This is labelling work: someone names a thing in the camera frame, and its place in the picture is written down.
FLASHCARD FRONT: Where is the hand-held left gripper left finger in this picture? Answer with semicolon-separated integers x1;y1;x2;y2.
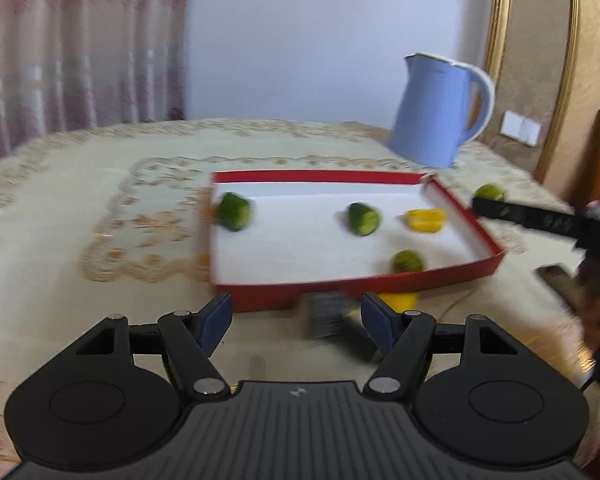
74;293;233;403

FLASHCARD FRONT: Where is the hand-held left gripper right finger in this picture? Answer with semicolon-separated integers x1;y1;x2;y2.
360;293;520;403

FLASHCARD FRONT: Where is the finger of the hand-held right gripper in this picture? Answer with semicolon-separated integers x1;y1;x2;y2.
471;197;582;241

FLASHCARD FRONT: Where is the round green fruit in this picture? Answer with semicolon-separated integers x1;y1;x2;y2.
391;250;425;275
473;183;507;204

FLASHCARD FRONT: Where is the grey ridged block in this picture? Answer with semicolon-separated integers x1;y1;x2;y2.
299;291;352;339

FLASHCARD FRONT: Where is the red shallow box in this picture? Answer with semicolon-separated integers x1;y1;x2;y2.
209;170;506;313

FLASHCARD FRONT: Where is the green cucumber piece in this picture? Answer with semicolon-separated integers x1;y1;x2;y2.
346;202;382;238
215;191;257;232

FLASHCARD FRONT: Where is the cream embroidered tablecloth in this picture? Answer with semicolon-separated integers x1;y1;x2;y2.
0;119;600;466

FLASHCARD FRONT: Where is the blue electric kettle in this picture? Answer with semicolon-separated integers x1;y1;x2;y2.
387;52;497;170

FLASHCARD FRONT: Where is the pink patterned curtain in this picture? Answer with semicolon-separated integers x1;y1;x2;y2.
0;0;191;171

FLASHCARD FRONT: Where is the white wall switch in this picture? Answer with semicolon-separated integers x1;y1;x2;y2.
500;110;542;147

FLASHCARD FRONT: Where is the gold wall moulding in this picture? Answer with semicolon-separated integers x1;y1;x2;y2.
481;0;516;93
532;0;583;186

